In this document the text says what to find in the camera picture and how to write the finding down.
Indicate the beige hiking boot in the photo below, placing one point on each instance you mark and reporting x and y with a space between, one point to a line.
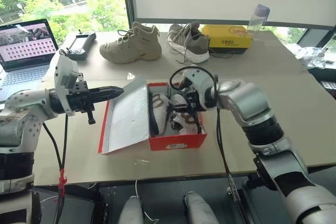
131 48

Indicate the grey sneaker with white sole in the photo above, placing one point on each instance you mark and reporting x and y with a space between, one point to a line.
194 43

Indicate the open laptop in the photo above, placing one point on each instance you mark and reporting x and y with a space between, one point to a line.
23 48

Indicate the black keyboard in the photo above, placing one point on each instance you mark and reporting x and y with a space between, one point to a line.
329 85

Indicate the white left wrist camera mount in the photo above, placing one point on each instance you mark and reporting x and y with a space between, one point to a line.
63 72

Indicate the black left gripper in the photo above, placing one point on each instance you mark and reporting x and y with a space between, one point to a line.
80 100

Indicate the white shoe with black laces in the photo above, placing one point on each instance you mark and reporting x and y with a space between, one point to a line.
183 125

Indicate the red shoebox with white lining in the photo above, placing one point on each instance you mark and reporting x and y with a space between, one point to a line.
178 142

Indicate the silver robot leg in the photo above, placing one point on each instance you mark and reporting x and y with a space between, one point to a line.
131 211
199 208

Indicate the yellow and black box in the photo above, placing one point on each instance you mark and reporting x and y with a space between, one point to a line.
228 40

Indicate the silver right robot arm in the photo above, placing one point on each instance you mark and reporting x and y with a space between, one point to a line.
244 98

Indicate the white shoe with brown logo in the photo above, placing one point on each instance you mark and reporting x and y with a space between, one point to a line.
160 113

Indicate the crumpled clear plastic bag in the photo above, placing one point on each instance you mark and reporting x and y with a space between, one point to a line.
312 53

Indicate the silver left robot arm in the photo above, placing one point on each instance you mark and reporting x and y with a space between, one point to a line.
23 103

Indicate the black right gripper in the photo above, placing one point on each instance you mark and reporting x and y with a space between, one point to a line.
195 102

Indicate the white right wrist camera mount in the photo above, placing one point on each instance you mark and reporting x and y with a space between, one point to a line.
197 79

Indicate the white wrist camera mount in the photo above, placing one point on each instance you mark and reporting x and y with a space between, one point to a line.
197 79
63 72

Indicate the clear bottle with purple cap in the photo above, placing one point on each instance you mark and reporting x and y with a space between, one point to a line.
256 23

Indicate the black handheld controller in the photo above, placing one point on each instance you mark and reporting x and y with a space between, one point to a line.
78 45

